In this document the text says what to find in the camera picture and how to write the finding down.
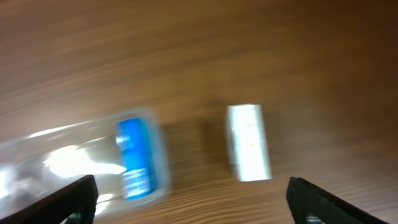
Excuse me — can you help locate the blue medicine box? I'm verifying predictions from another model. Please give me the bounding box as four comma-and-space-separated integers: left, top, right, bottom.
116, 118, 157, 200

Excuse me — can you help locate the white medicine box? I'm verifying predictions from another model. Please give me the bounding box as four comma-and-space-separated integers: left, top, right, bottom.
226, 104, 272, 182

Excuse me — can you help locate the clear plastic container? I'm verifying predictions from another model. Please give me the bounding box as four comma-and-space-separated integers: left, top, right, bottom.
1, 108, 170, 218

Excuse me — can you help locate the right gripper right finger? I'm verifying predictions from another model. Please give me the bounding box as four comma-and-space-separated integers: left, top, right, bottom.
286, 177, 387, 224

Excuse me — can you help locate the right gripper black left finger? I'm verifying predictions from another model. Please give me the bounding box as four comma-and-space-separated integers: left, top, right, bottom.
1, 175, 98, 224

